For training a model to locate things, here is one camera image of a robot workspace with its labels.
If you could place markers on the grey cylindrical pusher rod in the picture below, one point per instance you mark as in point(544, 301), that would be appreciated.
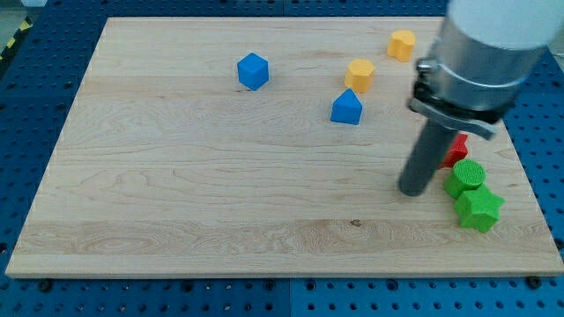
point(426, 157)

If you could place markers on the yellow heart block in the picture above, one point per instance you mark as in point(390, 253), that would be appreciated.
point(401, 45)

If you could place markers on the red block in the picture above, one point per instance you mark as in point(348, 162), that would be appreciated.
point(457, 151)

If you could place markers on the blue cube block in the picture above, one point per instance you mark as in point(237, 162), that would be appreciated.
point(253, 71)

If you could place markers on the green cylinder block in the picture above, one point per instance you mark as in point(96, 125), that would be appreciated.
point(466, 174)

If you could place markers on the blue triangle block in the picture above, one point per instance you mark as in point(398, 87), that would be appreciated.
point(347, 108)

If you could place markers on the yellow hexagon block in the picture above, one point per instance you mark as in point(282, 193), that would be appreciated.
point(359, 75)

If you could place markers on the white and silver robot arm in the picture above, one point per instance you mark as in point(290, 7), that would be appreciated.
point(480, 58)

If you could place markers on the green star block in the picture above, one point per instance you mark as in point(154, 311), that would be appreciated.
point(478, 208)

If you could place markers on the light wooden board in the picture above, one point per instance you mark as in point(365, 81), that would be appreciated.
point(168, 167)

